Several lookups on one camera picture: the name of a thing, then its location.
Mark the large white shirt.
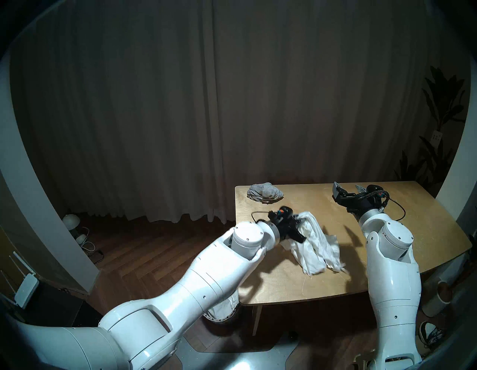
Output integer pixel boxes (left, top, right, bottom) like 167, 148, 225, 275
211, 295, 239, 318

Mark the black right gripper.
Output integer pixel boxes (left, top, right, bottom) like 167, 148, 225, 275
332, 182, 390, 215

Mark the white garment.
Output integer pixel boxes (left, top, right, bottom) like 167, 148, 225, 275
280, 211, 349, 277

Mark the white mushroom lamp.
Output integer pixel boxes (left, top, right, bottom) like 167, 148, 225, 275
62, 214, 89, 245

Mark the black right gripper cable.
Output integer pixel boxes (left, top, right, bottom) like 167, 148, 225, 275
387, 197, 406, 223

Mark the black white sneaker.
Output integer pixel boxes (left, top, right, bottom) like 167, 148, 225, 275
418, 322, 446, 349

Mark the woven wicker laundry hamper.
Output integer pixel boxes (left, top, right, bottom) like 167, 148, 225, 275
203, 291, 241, 322

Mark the long pleated curtain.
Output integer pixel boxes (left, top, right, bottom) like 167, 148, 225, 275
9, 0, 462, 224

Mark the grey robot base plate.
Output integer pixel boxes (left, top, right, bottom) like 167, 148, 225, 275
183, 332, 298, 370

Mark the beige plastic chair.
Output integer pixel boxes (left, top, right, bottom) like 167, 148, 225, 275
352, 349, 421, 370

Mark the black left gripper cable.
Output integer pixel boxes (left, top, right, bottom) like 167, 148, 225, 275
252, 210, 278, 224

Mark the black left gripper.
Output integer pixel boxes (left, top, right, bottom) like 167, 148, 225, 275
268, 206, 305, 243

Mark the grey garment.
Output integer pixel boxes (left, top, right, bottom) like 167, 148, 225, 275
247, 182, 284, 204

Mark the tall leafy houseplant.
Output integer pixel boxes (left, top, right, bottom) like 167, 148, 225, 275
393, 65, 468, 187

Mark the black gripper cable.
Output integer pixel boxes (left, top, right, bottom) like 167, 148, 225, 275
252, 210, 278, 224
387, 197, 406, 223

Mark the white cylindrical plant pot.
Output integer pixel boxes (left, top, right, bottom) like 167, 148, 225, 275
421, 280, 453, 317

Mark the dark low cabinet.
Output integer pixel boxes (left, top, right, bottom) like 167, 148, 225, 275
22, 278, 101, 329

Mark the white wifi router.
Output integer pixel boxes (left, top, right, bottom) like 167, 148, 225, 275
0, 251, 40, 309

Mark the white floor cable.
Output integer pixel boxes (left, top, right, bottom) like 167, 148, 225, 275
81, 228, 105, 265

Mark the light wooden table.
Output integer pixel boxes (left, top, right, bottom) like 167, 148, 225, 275
235, 182, 472, 336

